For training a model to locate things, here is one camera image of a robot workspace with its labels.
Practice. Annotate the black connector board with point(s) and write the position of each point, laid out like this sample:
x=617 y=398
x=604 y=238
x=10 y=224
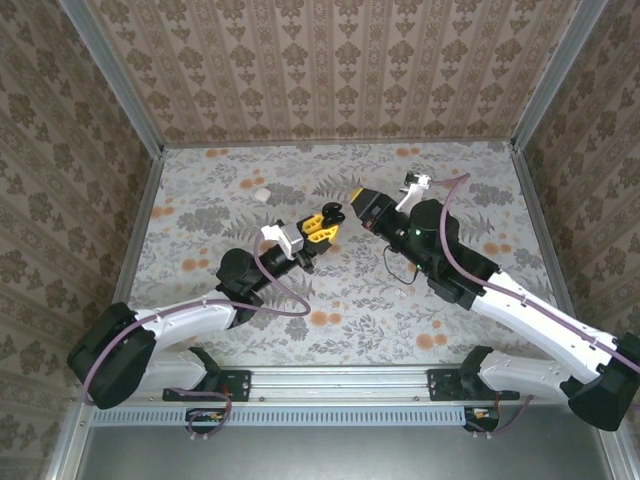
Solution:
x=207 y=417
x=482 y=417

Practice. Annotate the aluminium corner post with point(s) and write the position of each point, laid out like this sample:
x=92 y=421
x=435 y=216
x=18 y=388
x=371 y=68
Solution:
x=554 y=75
x=118 y=80

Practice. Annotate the grey metal panel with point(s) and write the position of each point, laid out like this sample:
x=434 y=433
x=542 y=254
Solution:
x=340 y=455

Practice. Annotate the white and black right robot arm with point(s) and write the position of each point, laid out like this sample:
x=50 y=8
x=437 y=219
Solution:
x=540 y=320

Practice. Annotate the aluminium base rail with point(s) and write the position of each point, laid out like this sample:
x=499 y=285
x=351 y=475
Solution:
x=340 y=382

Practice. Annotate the aluminium side rail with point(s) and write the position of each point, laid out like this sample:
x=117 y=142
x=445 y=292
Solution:
x=137 y=240
x=538 y=220

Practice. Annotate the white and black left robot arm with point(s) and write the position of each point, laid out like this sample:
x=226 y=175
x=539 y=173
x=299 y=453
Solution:
x=190 y=320

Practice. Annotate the white earbud charging case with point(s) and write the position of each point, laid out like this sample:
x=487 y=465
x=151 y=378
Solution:
x=262 y=194

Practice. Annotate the black earbud charging case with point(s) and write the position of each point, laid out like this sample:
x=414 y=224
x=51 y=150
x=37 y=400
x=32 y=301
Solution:
x=334 y=214

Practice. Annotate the floral patterned table cover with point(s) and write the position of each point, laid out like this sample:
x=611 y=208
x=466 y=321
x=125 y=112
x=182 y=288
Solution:
x=340 y=345

